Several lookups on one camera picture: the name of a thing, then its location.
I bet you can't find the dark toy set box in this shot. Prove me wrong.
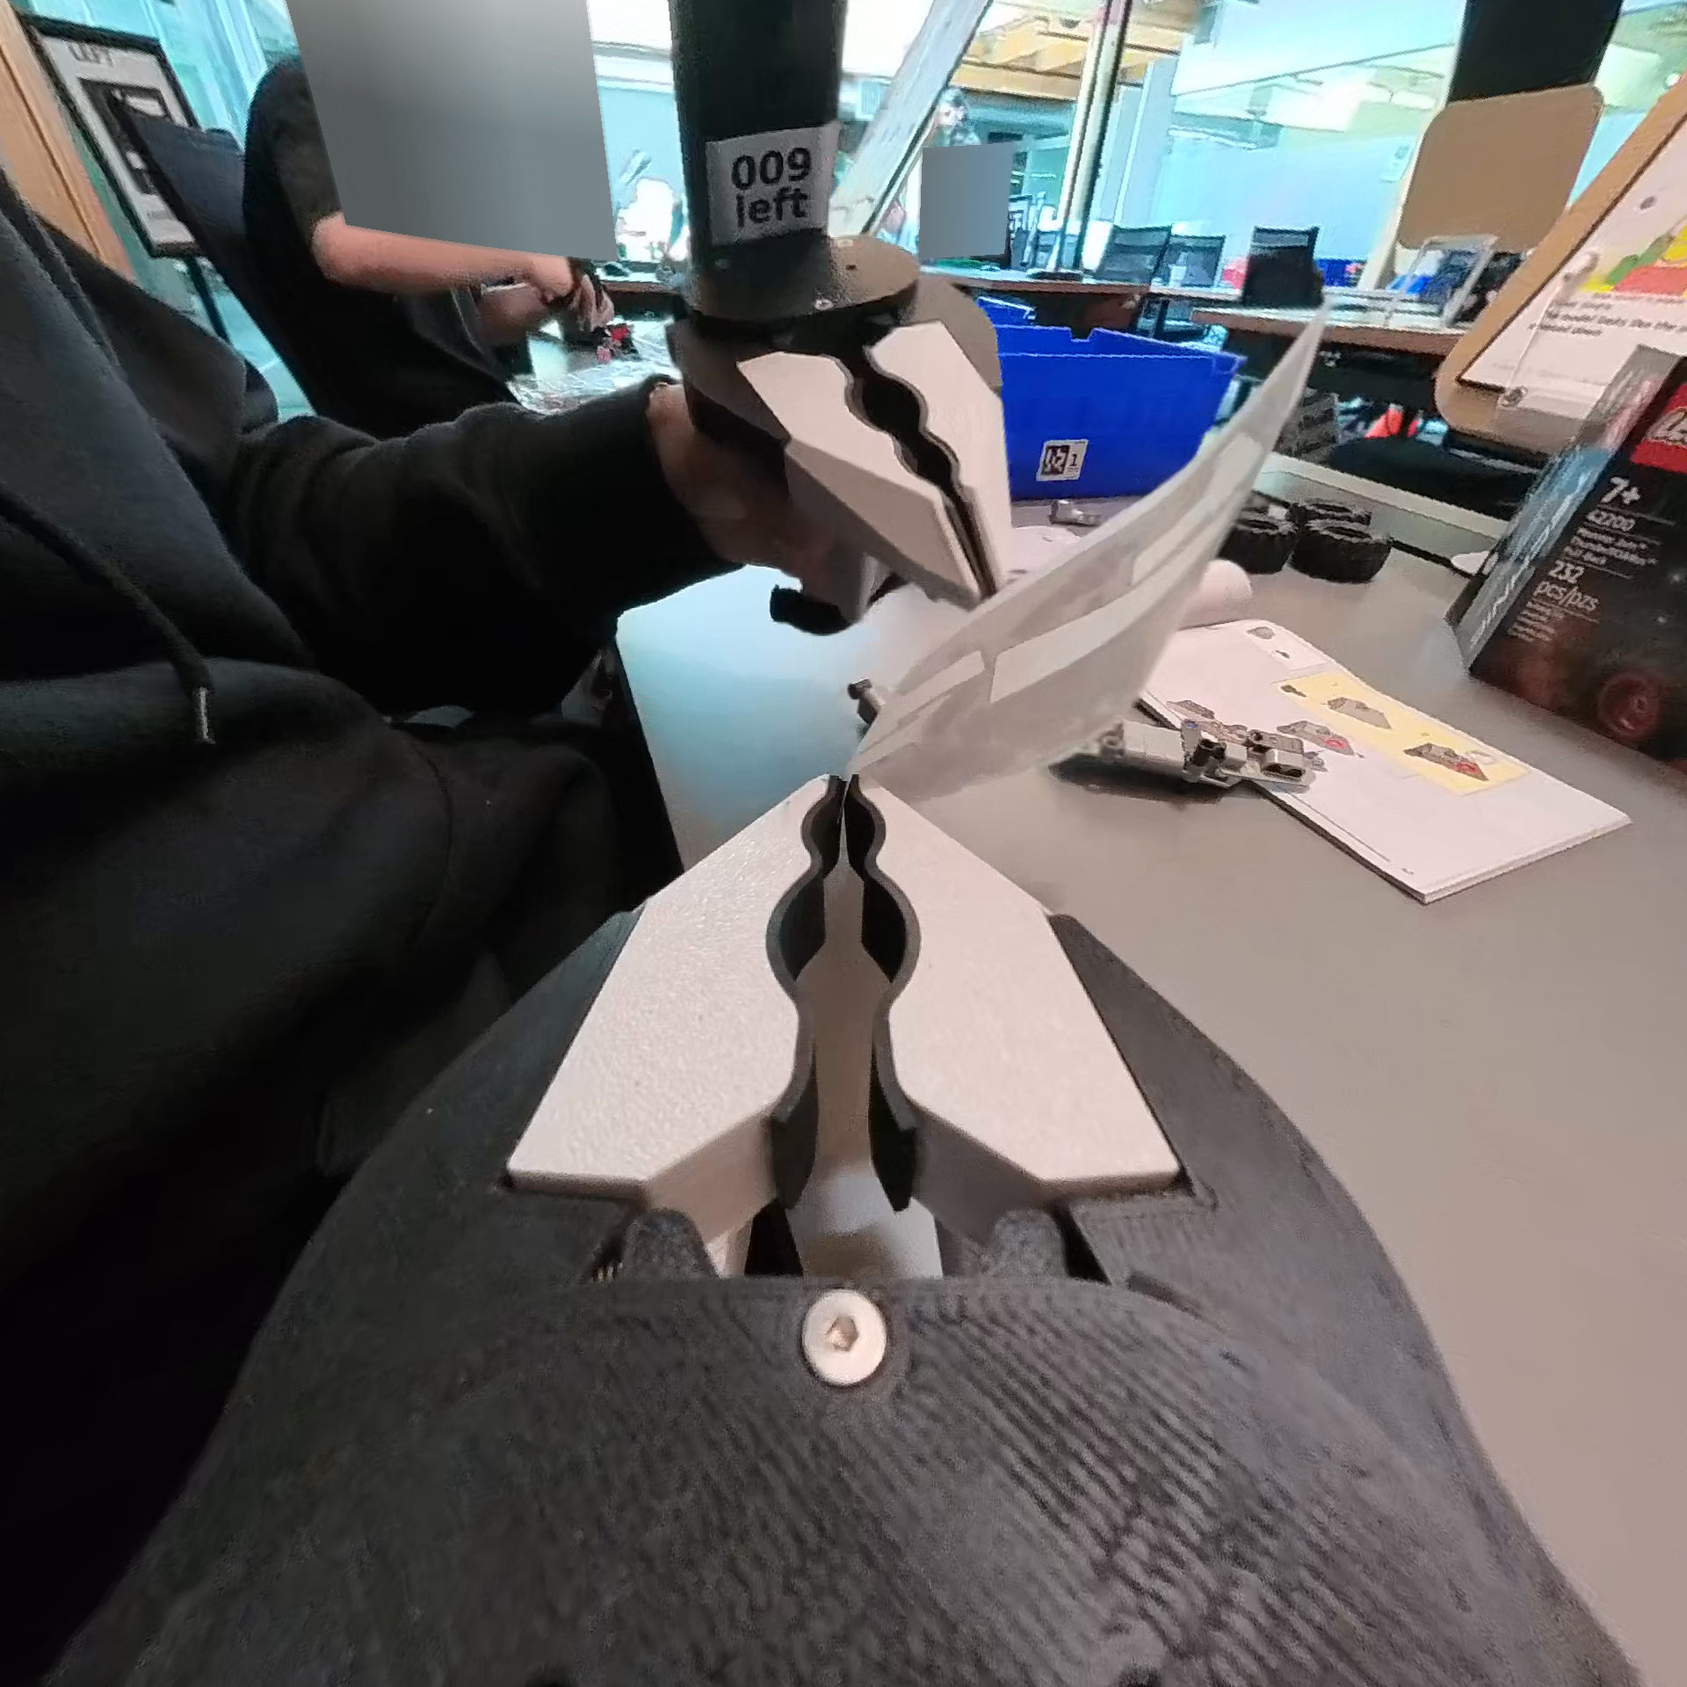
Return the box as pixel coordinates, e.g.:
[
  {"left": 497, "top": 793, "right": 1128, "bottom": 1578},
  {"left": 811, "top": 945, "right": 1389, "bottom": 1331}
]
[{"left": 1441, "top": 343, "right": 1687, "bottom": 771}]

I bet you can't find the instruction booklet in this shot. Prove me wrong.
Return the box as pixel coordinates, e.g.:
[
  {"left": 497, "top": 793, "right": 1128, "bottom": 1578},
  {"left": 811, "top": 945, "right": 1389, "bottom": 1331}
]
[{"left": 1136, "top": 617, "right": 1634, "bottom": 909}]

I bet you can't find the black hoodie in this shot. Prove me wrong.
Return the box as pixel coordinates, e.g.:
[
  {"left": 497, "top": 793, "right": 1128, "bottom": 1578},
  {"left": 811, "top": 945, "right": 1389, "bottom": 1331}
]
[{"left": 0, "top": 164, "right": 687, "bottom": 1687}]

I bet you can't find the grey desk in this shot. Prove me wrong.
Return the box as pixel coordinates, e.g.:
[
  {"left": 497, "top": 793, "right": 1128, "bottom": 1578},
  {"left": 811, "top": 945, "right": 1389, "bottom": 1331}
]
[{"left": 613, "top": 446, "right": 1687, "bottom": 1687}]

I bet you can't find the black framed poster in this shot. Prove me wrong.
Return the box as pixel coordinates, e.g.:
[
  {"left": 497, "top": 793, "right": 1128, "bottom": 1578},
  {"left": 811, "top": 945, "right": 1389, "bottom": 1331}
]
[{"left": 17, "top": 14, "right": 202, "bottom": 263}]

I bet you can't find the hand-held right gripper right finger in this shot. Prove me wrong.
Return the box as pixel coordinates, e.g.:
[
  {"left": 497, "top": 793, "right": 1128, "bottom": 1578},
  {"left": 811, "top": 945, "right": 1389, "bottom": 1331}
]
[{"left": 841, "top": 775, "right": 1185, "bottom": 1247}]

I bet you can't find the person's left forearm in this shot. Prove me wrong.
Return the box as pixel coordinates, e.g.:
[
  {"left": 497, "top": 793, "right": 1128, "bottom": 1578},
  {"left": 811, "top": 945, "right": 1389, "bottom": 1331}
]
[{"left": 218, "top": 383, "right": 742, "bottom": 723}]

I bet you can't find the cardboard sign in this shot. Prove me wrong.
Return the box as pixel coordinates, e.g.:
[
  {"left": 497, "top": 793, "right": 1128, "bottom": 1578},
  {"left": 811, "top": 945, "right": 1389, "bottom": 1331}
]
[{"left": 1392, "top": 82, "right": 1605, "bottom": 254}]

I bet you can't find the white paper roll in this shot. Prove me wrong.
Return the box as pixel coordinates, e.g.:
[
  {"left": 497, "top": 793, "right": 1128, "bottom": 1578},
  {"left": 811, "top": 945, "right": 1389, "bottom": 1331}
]
[{"left": 1178, "top": 559, "right": 1257, "bottom": 635}]

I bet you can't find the blue plastic bin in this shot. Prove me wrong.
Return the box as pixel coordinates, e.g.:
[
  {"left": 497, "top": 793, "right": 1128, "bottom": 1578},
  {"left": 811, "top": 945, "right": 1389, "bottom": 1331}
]
[{"left": 979, "top": 297, "right": 1251, "bottom": 506}]

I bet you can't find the person's left hand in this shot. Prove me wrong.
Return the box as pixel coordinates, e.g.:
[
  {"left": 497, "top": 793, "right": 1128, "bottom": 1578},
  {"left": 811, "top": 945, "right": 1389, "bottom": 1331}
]
[{"left": 644, "top": 383, "right": 858, "bottom": 596}]

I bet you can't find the brown clipboard with sheet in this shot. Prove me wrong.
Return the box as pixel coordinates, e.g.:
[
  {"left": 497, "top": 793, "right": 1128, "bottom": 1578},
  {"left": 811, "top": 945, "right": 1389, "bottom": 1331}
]
[{"left": 1432, "top": 78, "right": 1687, "bottom": 457}]

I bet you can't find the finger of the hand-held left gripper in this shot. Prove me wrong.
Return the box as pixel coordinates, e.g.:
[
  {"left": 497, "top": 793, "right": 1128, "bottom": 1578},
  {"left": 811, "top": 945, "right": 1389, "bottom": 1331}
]
[
  {"left": 733, "top": 351, "right": 990, "bottom": 610},
  {"left": 861, "top": 320, "right": 1017, "bottom": 599}
]

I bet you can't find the black post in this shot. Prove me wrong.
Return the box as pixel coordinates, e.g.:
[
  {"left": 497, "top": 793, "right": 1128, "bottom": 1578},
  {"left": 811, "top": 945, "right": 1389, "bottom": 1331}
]
[{"left": 1445, "top": 0, "right": 1624, "bottom": 104}]

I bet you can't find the white sticker sheet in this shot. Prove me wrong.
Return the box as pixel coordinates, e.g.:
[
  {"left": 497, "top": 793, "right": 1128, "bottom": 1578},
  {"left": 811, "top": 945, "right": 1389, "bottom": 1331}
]
[{"left": 849, "top": 308, "right": 1330, "bottom": 810}]

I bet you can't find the grey toy brick assembly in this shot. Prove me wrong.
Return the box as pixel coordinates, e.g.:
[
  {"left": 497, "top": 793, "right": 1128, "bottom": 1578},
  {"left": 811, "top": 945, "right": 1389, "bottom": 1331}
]
[{"left": 1053, "top": 716, "right": 1326, "bottom": 796}]

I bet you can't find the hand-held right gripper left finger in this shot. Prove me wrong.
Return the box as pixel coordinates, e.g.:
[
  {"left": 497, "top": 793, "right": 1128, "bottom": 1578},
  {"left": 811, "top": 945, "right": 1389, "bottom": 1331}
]
[{"left": 506, "top": 775, "right": 852, "bottom": 1280}]

